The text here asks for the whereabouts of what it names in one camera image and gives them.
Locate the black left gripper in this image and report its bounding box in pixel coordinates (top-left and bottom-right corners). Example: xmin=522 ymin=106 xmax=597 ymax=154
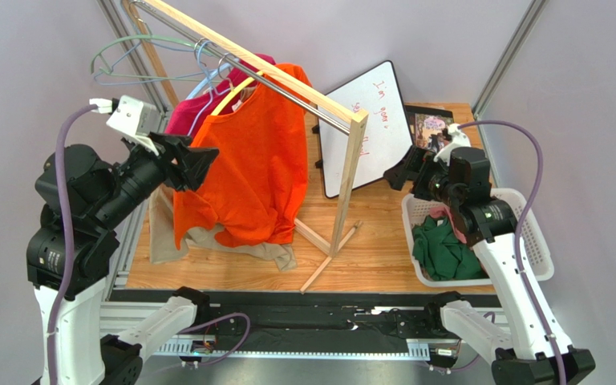
xmin=94 ymin=129 xmax=221 ymax=228

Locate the dusty pink t-shirt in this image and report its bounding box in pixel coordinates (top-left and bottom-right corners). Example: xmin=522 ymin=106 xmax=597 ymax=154
xmin=428 ymin=205 xmax=467 ymax=245

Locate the yellow hanger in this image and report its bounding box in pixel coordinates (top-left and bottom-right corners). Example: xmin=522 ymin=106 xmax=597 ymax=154
xmin=210 ymin=63 xmax=258 ymax=116

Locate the orange t-shirt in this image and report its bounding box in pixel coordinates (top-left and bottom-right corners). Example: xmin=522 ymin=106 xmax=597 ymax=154
xmin=172 ymin=84 xmax=309 ymax=247

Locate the green t-shirt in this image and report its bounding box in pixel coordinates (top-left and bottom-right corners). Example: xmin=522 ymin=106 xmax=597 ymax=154
xmin=411 ymin=216 xmax=488 ymax=282

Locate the light blue wire hanger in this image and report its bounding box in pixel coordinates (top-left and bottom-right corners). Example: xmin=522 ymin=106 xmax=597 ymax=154
xmin=116 ymin=43 xmax=216 ymax=76

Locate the mint green hanger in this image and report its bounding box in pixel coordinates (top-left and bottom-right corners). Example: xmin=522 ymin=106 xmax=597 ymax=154
xmin=91 ymin=15 xmax=213 ymax=86

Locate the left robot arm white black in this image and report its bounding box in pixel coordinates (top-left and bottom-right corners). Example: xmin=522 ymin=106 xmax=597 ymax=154
xmin=26 ymin=133 xmax=219 ymax=384

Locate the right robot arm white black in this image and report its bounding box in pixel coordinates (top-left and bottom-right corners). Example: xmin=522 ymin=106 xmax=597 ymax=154
xmin=384 ymin=145 xmax=596 ymax=384

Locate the magenta t-shirt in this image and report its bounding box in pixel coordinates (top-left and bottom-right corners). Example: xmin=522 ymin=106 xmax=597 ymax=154
xmin=165 ymin=67 xmax=249 ymax=137

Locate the blue hanger at back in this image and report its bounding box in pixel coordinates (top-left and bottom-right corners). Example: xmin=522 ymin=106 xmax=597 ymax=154
xmin=184 ymin=38 xmax=245 ymax=137

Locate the beige t-shirt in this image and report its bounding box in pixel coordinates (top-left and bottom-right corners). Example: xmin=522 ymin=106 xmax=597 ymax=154
xmin=148 ymin=184 xmax=298 ymax=272

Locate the illustrated paperback book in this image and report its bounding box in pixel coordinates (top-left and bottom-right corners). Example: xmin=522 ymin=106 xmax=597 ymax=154
xmin=414 ymin=113 xmax=455 ymax=152

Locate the metal hanging rod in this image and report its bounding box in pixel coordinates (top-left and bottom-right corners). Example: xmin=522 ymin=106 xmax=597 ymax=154
xmin=136 ymin=1 xmax=354 ymax=136

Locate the white plastic basket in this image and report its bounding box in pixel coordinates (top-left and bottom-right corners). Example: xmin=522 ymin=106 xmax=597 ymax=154
xmin=401 ymin=188 xmax=554 ymax=288

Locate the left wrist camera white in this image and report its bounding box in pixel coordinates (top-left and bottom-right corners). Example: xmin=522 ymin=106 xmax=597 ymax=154
xmin=88 ymin=95 xmax=162 ymax=156

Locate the wooden clothes rack frame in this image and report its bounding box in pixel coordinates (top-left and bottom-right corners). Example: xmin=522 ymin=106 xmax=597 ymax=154
xmin=125 ymin=1 xmax=369 ymax=294

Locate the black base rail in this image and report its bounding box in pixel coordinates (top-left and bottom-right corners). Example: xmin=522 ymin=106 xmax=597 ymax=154
xmin=185 ymin=291 xmax=457 ymax=357

